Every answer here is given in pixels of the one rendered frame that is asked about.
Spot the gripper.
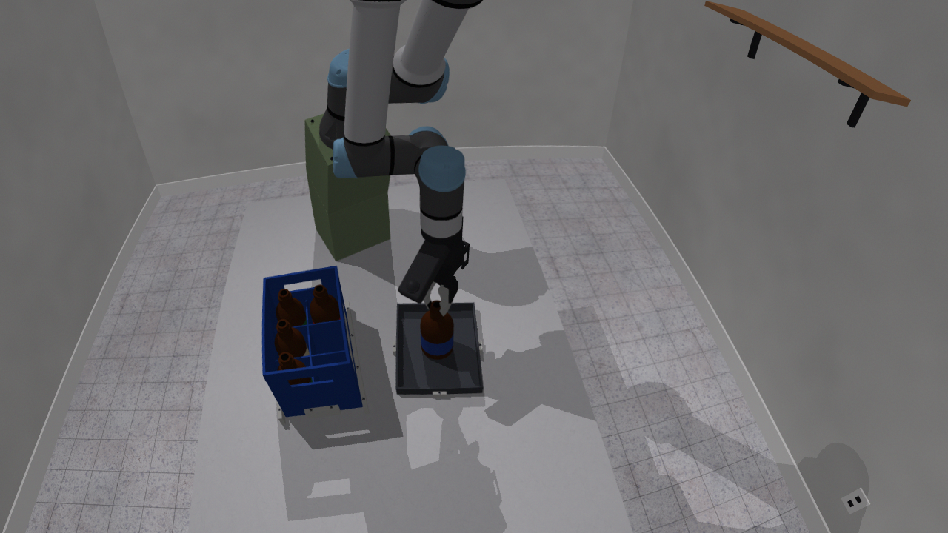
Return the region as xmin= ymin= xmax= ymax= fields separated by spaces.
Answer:
xmin=421 ymin=216 xmax=470 ymax=317

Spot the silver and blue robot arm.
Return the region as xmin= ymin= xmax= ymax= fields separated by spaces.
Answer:
xmin=319 ymin=0 xmax=483 ymax=304

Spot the brown bottle with blue label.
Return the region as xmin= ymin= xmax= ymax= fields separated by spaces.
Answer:
xmin=420 ymin=300 xmax=454 ymax=360

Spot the blue crate with dividers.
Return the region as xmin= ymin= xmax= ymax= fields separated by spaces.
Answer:
xmin=262 ymin=275 xmax=363 ymax=417

